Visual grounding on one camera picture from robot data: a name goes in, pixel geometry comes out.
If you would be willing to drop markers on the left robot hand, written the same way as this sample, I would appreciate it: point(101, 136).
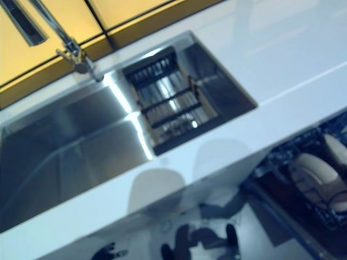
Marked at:
point(109, 253)

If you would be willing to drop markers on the open dishwasher door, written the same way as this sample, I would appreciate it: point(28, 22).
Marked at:
point(271, 205)

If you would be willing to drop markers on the stainless steel sink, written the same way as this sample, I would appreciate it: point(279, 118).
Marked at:
point(67, 151)

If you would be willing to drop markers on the yellow panelled window screen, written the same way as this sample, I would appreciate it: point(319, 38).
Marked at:
point(27, 67)

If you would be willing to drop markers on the chrome gooseneck kitchen faucet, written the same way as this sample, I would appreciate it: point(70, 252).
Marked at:
point(67, 46)

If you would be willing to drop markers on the dark metal bracket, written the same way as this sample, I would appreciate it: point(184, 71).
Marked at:
point(232, 238)

